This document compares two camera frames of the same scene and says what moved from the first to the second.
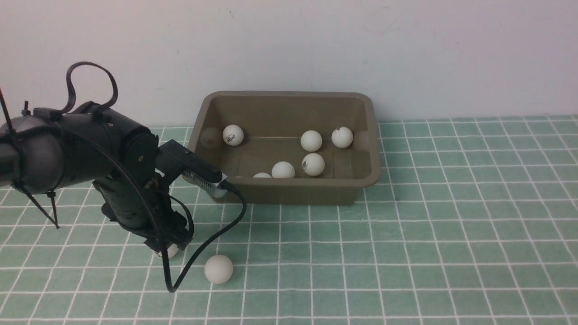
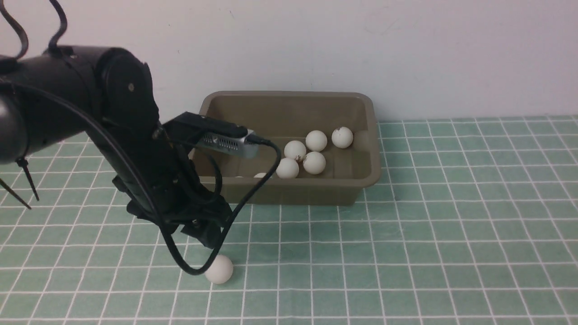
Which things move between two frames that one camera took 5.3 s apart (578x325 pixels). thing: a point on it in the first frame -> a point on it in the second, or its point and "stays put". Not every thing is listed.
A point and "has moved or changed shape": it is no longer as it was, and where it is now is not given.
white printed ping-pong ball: [342, 137] stays put
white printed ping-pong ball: [313, 164] stays put
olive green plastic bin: [289, 147] stays put
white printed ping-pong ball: [172, 251] has moved or changed shape
